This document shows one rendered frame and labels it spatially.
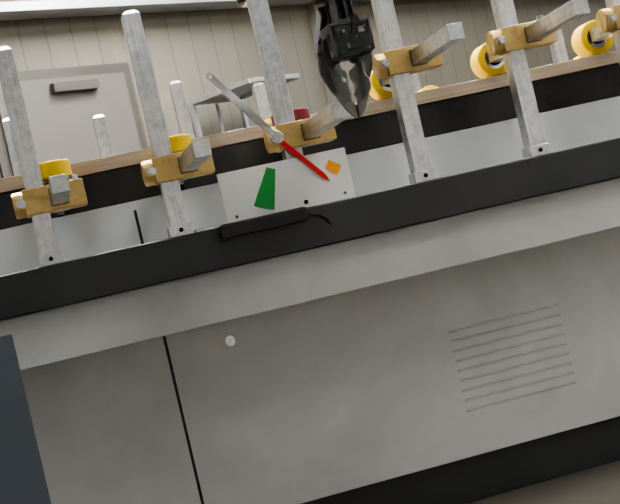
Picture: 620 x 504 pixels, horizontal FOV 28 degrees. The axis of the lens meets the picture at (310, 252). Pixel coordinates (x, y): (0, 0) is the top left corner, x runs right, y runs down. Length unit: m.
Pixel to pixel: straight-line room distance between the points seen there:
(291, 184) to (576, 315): 0.77
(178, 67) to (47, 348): 6.85
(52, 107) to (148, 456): 5.97
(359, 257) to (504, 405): 0.53
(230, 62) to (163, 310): 7.12
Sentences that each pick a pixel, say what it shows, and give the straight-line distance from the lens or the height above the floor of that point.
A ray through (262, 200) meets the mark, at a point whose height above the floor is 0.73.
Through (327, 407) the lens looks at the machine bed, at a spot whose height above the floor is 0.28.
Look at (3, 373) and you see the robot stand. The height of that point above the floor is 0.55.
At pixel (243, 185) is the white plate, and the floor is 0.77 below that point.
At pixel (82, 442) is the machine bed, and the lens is 2.63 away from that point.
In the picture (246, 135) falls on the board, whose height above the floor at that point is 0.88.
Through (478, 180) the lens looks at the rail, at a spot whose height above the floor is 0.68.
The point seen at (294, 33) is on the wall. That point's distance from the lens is 9.97.
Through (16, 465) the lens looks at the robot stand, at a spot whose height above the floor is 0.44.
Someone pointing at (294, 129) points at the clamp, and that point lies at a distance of 2.46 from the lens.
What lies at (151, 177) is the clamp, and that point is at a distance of 2.41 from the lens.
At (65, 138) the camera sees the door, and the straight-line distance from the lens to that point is 8.46.
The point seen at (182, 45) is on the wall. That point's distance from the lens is 9.25.
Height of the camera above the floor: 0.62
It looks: level
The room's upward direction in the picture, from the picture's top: 13 degrees counter-clockwise
